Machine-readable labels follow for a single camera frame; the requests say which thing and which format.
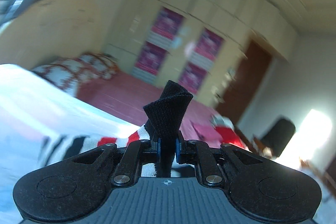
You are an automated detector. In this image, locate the pink cloth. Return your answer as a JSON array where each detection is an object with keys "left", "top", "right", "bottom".
[{"left": 190, "top": 120, "right": 224, "bottom": 142}]

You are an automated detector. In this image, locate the round cream headboard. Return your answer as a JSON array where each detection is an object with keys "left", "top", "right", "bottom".
[{"left": 0, "top": 0, "right": 103, "bottom": 75}]

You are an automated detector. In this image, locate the black chair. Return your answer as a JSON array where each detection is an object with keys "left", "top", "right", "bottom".
[{"left": 261, "top": 116, "right": 296, "bottom": 158}]

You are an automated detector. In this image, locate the red and white garment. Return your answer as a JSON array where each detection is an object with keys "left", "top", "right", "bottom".
[{"left": 211, "top": 113, "right": 251, "bottom": 152}]

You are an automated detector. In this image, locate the white bed sheet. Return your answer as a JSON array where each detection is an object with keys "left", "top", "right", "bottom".
[{"left": 0, "top": 63, "right": 336, "bottom": 224}]

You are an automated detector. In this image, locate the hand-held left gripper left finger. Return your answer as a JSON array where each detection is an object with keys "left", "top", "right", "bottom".
[{"left": 71, "top": 135, "right": 161, "bottom": 187}]

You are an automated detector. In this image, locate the pink wall poster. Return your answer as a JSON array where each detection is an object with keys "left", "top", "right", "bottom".
[
  {"left": 133, "top": 41, "right": 168, "bottom": 78},
  {"left": 192, "top": 28, "right": 224, "bottom": 62},
  {"left": 149, "top": 7, "right": 185, "bottom": 45},
  {"left": 178, "top": 62, "right": 208, "bottom": 95}
]

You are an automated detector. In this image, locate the wooden chair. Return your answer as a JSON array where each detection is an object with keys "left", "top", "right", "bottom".
[{"left": 251, "top": 134, "right": 277, "bottom": 162}]

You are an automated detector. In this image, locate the brown wooden door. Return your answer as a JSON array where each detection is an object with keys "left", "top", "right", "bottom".
[{"left": 216, "top": 38, "right": 273, "bottom": 125}]

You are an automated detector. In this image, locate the cream wardrobe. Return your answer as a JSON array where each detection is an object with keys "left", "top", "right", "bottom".
[{"left": 101, "top": 0, "right": 298, "bottom": 107}]

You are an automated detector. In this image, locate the pink bed sheet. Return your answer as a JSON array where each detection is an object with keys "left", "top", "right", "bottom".
[{"left": 76, "top": 70, "right": 238, "bottom": 144}]

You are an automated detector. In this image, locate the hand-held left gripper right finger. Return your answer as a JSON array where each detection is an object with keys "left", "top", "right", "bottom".
[{"left": 175, "top": 131, "right": 265, "bottom": 187}]

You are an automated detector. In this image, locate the striped red white black sock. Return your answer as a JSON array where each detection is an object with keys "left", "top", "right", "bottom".
[{"left": 39, "top": 80, "right": 196, "bottom": 178}]

